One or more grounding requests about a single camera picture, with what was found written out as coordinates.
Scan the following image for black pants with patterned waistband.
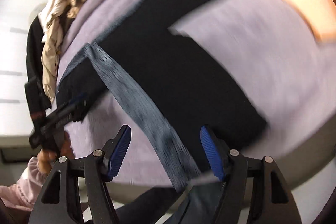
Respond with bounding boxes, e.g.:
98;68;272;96
56;0;266;223

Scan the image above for pink sleeve forearm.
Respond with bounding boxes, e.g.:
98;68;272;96
1;157;51;211

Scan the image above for left hand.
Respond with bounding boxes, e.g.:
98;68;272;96
37;131;75;174

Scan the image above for black garment on bed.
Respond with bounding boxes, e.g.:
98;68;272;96
26;16;51;109

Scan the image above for lavender plush bed blanket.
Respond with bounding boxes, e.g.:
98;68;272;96
57;0;335;185

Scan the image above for beige jacket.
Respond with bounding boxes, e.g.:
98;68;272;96
38;0;87;102

